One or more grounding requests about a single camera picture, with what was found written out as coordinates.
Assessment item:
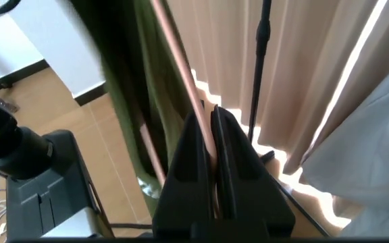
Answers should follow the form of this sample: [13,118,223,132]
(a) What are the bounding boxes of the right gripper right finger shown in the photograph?
[210,105,296,237]

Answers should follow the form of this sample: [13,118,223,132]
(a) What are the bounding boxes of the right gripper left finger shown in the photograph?
[152,99,217,238]

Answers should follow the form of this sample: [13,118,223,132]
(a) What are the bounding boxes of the pale grey shorts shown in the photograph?
[301,50,389,238]

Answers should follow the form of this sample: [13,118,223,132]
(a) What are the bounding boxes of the pink clothes hanger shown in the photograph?
[139,0,221,219]

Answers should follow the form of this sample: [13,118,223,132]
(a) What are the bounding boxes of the green printed shirt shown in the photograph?
[68,0,195,217]

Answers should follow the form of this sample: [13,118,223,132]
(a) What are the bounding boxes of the black clothes rack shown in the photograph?
[247,0,332,238]

